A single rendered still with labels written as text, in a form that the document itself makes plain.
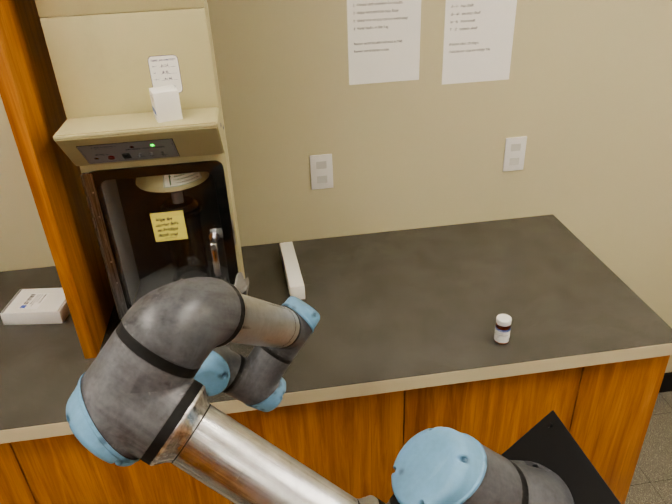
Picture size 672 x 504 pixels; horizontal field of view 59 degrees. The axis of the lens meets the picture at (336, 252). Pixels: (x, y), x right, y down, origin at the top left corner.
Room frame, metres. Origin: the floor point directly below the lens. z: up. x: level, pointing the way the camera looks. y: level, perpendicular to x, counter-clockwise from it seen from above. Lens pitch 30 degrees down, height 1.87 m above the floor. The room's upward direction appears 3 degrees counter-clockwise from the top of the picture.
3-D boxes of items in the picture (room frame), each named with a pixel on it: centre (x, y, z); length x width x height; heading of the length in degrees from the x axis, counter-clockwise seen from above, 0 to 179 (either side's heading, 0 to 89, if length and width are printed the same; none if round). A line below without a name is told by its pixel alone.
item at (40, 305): (1.37, 0.82, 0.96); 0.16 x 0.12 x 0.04; 89
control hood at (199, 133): (1.21, 0.39, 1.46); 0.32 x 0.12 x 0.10; 97
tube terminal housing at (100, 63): (1.39, 0.41, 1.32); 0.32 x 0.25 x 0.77; 97
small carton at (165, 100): (1.22, 0.33, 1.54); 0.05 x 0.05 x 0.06; 23
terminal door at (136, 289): (1.26, 0.40, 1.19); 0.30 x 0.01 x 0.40; 97
